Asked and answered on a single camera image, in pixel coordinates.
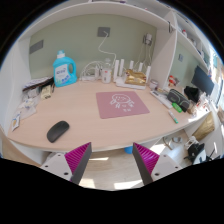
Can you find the grey pencil case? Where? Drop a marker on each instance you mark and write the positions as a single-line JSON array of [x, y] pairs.
[[178, 98]]

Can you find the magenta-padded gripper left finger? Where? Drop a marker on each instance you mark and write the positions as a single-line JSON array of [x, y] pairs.
[[77, 156]]

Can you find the small red figurine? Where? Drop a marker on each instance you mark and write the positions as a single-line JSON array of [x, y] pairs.
[[172, 80]]

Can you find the pink mouse pad with drawing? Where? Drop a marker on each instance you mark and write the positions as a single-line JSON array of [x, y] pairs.
[[136, 108]]

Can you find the white power strip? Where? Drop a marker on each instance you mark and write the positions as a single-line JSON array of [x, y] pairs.
[[88, 78]]

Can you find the white charger in wall outlet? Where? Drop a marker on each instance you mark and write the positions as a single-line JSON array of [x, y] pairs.
[[148, 38]]

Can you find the black bag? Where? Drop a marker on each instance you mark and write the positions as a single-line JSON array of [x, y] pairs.
[[192, 93]]

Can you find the white shelf unit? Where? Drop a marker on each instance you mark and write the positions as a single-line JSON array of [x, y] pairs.
[[100, 10]]

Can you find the white remote control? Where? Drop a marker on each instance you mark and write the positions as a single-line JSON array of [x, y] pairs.
[[160, 99]]

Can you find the white marker with green cap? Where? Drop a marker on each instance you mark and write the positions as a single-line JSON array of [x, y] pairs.
[[173, 116]]

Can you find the small round white jar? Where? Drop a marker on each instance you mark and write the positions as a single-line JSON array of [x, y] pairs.
[[153, 84]]

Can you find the white sachet with yellow print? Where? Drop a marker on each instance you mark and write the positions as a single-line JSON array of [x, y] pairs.
[[16, 121]]

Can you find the gold snack bag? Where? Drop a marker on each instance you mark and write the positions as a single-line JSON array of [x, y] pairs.
[[135, 77]]

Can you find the blue detergent bottle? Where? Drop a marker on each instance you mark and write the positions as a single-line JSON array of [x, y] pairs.
[[65, 74]]

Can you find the dark stack of papers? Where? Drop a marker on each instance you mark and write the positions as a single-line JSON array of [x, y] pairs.
[[36, 84]]

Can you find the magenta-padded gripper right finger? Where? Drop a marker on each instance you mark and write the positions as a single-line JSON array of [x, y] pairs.
[[146, 157]]

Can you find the clear bottle with white label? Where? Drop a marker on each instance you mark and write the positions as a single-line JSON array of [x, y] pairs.
[[106, 76]]

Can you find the white router with antennas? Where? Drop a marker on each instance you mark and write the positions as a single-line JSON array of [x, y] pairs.
[[116, 71]]

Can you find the square grey wall socket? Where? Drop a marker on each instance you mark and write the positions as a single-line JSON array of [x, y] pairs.
[[103, 31]]

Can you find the long grey wall plate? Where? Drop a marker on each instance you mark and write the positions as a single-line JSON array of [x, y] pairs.
[[36, 46]]

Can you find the black computer mouse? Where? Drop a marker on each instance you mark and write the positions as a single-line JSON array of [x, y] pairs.
[[57, 131]]

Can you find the black monitor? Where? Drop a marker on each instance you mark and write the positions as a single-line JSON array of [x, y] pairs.
[[202, 80]]

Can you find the small beige box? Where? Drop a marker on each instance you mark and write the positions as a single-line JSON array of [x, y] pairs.
[[46, 92]]

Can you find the small grey wall switch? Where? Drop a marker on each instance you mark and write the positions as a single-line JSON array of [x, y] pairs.
[[180, 57]]

